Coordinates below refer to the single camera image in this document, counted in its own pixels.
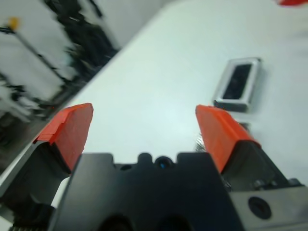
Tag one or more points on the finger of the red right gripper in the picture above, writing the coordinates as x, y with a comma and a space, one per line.
293, 2

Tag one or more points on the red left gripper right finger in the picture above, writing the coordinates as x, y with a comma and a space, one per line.
221, 134

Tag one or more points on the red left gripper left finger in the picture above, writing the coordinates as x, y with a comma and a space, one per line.
65, 134

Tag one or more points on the black phone-like camera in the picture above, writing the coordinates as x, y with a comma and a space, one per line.
237, 81

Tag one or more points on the white box base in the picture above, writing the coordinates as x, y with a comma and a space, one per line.
240, 104

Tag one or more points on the black background equipment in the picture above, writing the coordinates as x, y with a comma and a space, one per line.
89, 38

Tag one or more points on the yellow-topped thin stand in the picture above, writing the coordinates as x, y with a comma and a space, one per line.
13, 22

